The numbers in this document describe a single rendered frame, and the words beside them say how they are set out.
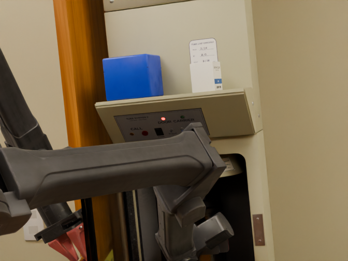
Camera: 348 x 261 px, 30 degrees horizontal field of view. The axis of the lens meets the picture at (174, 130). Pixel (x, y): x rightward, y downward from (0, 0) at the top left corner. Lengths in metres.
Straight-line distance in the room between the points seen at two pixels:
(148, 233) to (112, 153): 0.80
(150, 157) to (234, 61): 0.65
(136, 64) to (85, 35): 0.21
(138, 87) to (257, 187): 0.34
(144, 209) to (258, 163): 0.30
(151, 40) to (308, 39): 0.54
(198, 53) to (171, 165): 0.64
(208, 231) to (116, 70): 0.38
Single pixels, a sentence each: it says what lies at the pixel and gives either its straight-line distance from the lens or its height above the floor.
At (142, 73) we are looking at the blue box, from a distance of 1.35.
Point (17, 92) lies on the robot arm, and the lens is 1.20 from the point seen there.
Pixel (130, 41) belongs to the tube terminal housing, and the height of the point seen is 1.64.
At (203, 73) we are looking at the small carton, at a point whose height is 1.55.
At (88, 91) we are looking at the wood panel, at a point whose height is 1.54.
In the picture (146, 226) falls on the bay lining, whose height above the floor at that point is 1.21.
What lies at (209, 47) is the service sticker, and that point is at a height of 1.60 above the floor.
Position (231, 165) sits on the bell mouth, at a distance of 1.48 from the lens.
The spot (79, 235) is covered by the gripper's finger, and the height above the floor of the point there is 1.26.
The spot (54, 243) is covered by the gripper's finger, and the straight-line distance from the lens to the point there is 1.30.
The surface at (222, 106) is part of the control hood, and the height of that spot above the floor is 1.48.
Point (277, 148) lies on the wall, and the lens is 1.84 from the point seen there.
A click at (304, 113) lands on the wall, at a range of 1.83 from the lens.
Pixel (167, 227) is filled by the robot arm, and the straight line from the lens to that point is 1.09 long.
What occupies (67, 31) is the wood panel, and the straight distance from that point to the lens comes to 1.43.
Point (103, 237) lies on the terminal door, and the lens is 1.29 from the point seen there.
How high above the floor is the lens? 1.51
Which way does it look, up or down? 3 degrees down
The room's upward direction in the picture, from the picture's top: 6 degrees counter-clockwise
